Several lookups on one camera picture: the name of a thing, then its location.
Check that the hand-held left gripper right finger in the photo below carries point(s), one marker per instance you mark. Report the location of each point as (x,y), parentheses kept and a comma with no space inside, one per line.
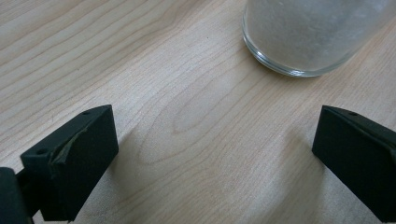
(358,161)

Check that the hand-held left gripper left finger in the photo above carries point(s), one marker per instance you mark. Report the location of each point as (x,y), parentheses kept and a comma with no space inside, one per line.
(77,155)

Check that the white-lidded jar of white powder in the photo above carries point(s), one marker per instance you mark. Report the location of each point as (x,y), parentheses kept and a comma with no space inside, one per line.
(311,31)

